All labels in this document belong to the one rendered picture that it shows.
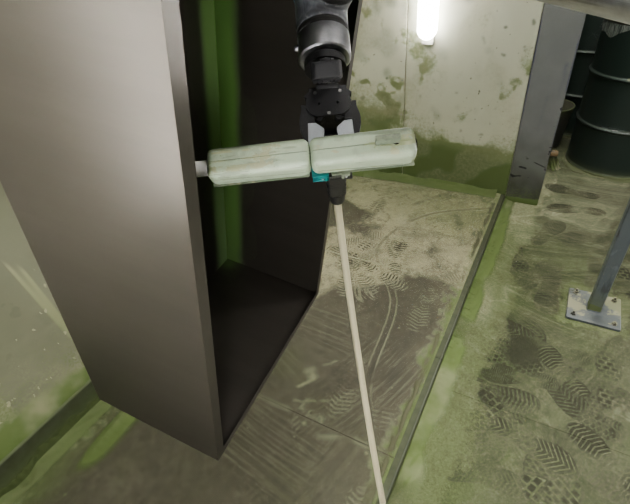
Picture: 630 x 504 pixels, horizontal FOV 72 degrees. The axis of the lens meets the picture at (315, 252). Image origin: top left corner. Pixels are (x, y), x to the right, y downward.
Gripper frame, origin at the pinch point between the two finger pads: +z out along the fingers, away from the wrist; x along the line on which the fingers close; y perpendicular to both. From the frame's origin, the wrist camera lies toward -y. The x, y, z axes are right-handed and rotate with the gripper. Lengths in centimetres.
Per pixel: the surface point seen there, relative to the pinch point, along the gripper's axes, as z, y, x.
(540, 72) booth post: -97, 136, -108
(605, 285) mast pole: 12, 118, -107
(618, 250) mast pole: 0, 105, -107
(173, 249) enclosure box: 12.7, -7.7, 22.5
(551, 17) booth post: -113, 117, -107
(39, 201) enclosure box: 2.8, -4.3, 44.4
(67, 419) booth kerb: 48, 94, 101
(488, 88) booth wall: -99, 150, -87
